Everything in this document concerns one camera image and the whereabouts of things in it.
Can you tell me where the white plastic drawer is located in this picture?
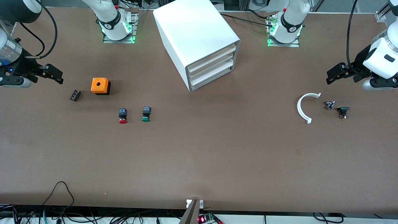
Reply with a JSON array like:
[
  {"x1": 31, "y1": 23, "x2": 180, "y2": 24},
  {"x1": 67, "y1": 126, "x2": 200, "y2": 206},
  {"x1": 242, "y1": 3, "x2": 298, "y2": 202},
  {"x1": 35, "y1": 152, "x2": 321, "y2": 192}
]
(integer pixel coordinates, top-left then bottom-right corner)
[
  {"x1": 186, "y1": 44, "x2": 237, "y2": 73},
  {"x1": 190, "y1": 63, "x2": 234, "y2": 89},
  {"x1": 188, "y1": 54, "x2": 234, "y2": 81}
]

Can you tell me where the black flat-cap button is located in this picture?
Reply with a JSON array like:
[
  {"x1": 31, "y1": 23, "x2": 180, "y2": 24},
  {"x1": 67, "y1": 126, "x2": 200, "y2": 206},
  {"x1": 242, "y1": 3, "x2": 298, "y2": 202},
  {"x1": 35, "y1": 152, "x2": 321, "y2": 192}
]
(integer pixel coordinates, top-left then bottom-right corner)
[{"x1": 337, "y1": 106, "x2": 351, "y2": 119}]

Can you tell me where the green push button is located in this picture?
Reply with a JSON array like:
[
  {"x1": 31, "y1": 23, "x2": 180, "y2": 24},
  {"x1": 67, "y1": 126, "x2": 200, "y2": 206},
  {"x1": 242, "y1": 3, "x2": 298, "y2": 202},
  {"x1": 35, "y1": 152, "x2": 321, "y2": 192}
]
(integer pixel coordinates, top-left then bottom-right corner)
[{"x1": 141, "y1": 106, "x2": 152, "y2": 123}]

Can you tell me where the white drawer cabinet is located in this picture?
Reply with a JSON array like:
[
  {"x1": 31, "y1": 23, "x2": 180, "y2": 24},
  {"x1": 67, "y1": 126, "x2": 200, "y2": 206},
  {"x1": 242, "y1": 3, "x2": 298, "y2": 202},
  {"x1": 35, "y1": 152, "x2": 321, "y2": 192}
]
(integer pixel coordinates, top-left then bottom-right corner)
[{"x1": 153, "y1": 0, "x2": 241, "y2": 92}]

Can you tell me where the white curved plastic clip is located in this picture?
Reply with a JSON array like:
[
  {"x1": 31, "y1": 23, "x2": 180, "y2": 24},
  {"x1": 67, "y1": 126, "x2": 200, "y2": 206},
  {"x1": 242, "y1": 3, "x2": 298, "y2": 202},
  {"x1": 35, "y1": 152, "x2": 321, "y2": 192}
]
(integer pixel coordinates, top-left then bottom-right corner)
[{"x1": 297, "y1": 93, "x2": 322, "y2": 124}]

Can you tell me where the circuit board with red display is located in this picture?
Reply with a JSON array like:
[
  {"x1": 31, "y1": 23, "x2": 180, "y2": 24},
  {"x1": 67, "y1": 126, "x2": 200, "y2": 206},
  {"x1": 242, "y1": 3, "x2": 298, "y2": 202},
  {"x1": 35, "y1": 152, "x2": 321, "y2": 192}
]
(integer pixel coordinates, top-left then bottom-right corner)
[{"x1": 197, "y1": 213, "x2": 224, "y2": 224}]

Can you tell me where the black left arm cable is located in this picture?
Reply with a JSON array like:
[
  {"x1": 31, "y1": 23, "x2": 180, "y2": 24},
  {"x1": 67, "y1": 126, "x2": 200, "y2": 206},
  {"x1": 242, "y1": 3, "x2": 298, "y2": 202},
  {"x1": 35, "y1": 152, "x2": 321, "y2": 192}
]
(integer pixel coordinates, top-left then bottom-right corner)
[{"x1": 346, "y1": 0, "x2": 359, "y2": 76}]

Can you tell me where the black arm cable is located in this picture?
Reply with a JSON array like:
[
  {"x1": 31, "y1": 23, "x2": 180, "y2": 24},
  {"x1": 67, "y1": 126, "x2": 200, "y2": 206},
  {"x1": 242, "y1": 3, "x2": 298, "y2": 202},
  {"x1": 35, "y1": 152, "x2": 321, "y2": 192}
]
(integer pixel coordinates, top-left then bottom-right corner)
[
  {"x1": 18, "y1": 0, "x2": 58, "y2": 60},
  {"x1": 346, "y1": 0, "x2": 359, "y2": 76}
]

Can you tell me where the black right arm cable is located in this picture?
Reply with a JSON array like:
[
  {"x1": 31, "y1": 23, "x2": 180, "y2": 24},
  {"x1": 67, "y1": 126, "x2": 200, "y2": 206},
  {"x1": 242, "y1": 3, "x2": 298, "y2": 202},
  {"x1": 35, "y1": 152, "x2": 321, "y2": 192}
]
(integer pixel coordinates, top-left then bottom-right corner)
[{"x1": 18, "y1": 0, "x2": 58, "y2": 60}]

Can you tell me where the orange button enclosure box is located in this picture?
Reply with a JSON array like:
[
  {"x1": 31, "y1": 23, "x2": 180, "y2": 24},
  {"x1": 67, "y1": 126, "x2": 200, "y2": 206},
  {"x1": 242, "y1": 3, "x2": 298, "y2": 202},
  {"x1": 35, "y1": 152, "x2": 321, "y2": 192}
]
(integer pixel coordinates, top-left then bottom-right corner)
[{"x1": 90, "y1": 77, "x2": 111, "y2": 96}]

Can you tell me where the aluminium frame profile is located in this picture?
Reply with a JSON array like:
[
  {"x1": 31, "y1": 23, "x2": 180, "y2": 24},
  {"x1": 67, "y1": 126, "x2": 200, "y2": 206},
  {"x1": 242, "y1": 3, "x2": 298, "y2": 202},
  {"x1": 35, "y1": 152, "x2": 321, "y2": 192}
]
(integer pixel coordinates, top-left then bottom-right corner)
[{"x1": 374, "y1": 0, "x2": 393, "y2": 22}]

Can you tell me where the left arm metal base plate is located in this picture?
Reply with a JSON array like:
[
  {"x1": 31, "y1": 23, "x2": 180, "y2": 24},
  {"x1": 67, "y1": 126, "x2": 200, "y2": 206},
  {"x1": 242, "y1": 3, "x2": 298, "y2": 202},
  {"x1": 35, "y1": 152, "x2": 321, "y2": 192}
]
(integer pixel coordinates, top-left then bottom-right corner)
[{"x1": 266, "y1": 15, "x2": 300, "y2": 48}]

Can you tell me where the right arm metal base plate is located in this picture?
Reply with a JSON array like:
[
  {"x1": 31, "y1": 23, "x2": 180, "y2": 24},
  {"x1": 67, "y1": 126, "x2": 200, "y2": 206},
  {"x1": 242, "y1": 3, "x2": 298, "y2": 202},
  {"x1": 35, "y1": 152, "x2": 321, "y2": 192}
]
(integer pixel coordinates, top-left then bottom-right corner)
[{"x1": 102, "y1": 12, "x2": 138, "y2": 44}]

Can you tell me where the black cable behind cabinet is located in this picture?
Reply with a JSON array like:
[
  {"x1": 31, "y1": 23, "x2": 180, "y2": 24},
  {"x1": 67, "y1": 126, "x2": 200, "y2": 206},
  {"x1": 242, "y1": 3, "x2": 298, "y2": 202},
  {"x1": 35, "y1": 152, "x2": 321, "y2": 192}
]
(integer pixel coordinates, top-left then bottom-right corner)
[{"x1": 219, "y1": 13, "x2": 275, "y2": 28}]

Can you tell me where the looped thin black cable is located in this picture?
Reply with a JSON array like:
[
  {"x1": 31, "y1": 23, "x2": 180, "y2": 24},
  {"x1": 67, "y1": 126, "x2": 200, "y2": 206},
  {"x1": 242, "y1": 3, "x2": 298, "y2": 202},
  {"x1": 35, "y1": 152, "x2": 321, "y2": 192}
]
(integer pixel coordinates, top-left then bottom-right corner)
[{"x1": 42, "y1": 181, "x2": 75, "y2": 218}]

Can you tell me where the tangled cable bundle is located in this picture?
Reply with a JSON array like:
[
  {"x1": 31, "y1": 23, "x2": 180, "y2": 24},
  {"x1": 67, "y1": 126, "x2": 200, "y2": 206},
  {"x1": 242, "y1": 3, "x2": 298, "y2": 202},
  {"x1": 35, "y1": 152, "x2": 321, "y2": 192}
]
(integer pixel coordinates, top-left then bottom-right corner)
[{"x1": 0, "y1": 204, "x2": 181, "y2": 224}]

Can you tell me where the black cable at table edge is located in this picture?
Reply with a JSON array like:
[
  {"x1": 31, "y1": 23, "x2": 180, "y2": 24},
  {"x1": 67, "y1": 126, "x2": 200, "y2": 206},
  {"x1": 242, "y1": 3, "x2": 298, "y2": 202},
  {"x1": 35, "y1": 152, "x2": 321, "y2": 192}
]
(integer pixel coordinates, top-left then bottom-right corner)
[{"x1": 312, "y1": 212, "x2": 344, "y2": 224}]

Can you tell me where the small metal post bracket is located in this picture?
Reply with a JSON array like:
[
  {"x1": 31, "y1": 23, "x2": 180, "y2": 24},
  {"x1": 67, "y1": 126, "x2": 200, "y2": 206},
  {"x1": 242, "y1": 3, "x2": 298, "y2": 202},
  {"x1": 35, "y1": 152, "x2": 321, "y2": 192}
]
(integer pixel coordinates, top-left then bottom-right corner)
[{"x1": 186, "y1": 199, "x2": 204, "y2": 209}]

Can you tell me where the grey camera support post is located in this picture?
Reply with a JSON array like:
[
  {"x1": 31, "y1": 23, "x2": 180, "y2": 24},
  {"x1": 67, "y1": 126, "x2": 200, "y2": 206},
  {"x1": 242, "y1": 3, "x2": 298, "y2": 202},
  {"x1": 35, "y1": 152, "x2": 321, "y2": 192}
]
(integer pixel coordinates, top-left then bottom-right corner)
[{"x1": 178, "y1": 199, "x2": 201, "y2": 224}]

